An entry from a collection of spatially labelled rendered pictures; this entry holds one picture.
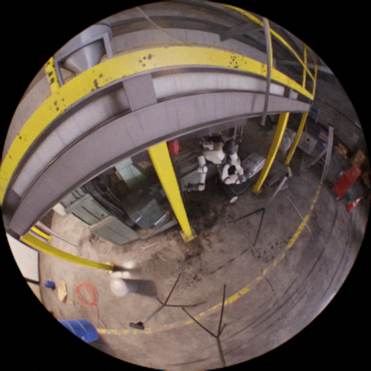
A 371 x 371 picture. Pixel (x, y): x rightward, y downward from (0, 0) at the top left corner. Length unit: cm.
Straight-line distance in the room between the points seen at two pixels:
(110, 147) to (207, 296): 207
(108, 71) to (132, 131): 32
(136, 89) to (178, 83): 61
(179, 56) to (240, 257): 226
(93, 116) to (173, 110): 65
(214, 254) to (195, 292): 70
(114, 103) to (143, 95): 48
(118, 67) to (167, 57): 20
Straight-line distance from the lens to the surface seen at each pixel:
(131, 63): 56
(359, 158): 1123
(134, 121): 61
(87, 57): 162
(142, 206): 143
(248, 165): 284
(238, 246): 209
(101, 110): 103
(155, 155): 65
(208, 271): 198
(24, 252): 610
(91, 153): 67
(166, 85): 107
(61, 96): 60
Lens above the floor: 198
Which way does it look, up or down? 50 degrees down
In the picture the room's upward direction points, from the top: 12 degrees counter-clockwise
